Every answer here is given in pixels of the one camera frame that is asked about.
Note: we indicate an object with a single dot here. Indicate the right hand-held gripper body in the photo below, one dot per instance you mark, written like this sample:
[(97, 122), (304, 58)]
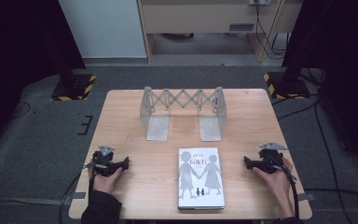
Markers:
[(268, 161)]

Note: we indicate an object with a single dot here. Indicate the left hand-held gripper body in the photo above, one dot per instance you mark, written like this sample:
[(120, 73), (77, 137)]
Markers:
[(102, 161)]

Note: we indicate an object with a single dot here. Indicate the expandable metal book rack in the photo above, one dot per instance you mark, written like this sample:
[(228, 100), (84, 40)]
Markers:
[(158, 127)]

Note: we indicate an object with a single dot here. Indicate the white book with grey figures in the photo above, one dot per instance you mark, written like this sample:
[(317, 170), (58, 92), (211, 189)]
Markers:
[(200, 199)]

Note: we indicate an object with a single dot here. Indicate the person's left hand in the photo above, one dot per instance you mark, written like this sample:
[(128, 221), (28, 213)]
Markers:
[(105, 184)]

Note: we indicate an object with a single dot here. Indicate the person's right hand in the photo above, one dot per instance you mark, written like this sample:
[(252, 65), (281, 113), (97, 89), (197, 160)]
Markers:
[(279, 186)]

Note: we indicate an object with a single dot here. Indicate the grey tape strip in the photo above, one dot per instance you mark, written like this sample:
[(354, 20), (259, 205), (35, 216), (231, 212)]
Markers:
[(79, 195), (306, 196)]

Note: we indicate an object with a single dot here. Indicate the striped black yellow stand base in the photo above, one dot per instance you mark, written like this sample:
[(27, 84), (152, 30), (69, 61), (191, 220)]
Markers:
[(287, 85), (74, 88)]

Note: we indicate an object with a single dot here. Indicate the dark curtain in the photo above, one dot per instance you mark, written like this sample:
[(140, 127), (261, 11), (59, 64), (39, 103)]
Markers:
[(18, 46), (348, 62)]

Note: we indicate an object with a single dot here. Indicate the white panel board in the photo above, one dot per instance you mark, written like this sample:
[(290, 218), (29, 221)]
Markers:
[(102, 28)]

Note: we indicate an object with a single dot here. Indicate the beige wooden cabinet desk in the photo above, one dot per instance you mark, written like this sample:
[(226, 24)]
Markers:
[(199, 17)]

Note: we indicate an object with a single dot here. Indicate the white power strip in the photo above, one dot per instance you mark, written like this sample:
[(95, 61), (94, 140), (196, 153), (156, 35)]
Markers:
[(258, 2)]

